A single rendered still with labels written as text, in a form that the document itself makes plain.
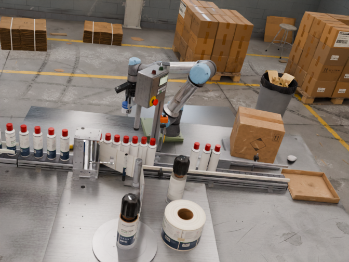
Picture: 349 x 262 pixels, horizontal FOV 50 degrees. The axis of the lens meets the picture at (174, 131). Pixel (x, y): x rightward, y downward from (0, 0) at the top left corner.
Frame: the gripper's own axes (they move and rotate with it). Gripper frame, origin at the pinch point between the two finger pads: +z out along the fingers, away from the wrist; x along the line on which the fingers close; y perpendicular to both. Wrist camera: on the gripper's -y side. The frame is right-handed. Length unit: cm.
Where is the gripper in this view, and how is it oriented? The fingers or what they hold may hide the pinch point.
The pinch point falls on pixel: (126, 105)
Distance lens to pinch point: 265.2
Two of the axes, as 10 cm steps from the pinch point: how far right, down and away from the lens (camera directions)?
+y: 9.3, -0.5, 3.6
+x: -3.3, -5.5, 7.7
